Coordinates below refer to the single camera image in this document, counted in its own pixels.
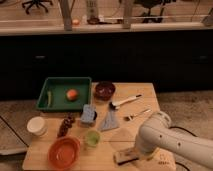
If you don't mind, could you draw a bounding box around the metal fork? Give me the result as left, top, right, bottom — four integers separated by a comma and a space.
123, 109, 151, 121

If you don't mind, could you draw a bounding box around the orange peach fruit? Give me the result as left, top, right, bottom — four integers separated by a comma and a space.
66, 89, 78, 101

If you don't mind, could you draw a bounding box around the small orange object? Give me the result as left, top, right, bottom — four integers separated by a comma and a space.
72, 19, 80, 26

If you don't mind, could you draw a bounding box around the black office chair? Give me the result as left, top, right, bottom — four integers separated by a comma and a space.
134, 0, 176, 23
22, 0, 53, 15

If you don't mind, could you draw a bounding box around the orange red bowl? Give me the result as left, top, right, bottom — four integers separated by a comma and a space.
47, 136, 80, 171

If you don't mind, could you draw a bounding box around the black cable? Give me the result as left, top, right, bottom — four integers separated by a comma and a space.
169, 125, 199, 171

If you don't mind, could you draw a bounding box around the wooden post left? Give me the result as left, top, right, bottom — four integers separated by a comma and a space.
59, 0, 72, 31

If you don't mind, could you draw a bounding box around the dark grape bunch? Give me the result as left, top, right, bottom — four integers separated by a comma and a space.
57, 115, 75, 137

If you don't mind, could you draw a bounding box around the black whiteboard eraser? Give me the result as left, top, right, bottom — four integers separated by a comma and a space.
114, 148, 139, 165

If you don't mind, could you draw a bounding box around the wooden post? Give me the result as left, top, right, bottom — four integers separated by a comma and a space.
122, 0, 134, 29
59, 0, 72, 31

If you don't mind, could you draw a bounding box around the dark maroon bowl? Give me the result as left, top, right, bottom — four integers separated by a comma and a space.
94, 81, 116, 101

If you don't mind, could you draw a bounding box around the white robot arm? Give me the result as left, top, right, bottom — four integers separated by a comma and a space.
135, 111, 213, 170

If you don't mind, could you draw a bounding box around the white cup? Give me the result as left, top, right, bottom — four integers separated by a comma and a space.
27, 116, 47, 136

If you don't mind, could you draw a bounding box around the wooden post right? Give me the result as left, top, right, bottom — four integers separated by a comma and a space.
122, 0, 134, 29

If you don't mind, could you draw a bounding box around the small green cup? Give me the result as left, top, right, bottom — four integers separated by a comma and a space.
84, 130, 100, 147

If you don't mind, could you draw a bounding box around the white handled brush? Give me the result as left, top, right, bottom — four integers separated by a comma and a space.
109, 94, 141, 110

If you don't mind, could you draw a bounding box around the blue sponge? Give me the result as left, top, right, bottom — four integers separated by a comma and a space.
80, 104, 97, 125

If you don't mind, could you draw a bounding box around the grey blue cloth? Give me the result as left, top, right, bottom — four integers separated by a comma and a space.
98, 110, 119, 132

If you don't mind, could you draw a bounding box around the black office chair right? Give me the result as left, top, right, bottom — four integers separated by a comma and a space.
134, 0, 176, 23

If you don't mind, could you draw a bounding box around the green plastic tray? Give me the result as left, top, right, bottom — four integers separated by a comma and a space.
37, 77, 92, 112

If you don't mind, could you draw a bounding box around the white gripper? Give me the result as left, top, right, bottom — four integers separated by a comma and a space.
133, 146, 159, 161

